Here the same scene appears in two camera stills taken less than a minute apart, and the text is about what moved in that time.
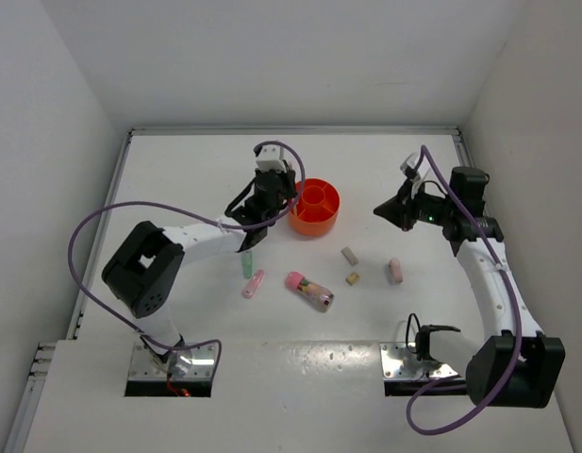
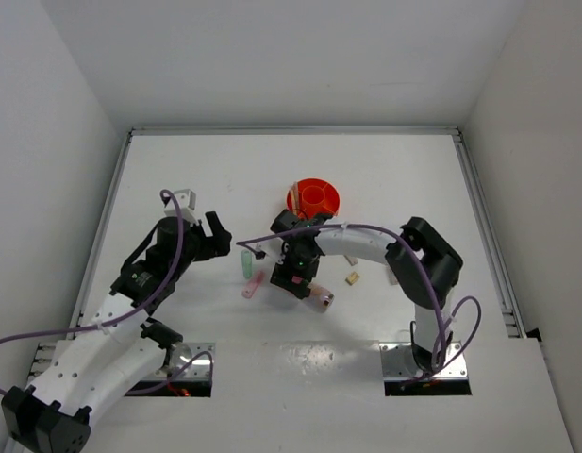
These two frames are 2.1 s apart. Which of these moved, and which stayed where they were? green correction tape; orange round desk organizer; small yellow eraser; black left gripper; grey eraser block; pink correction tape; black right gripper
Moved: black left gripper; black right gripper
Stayed: grey eraser block; green correction tape; orange round desk organizer; pink correction tape; small yellow eraser
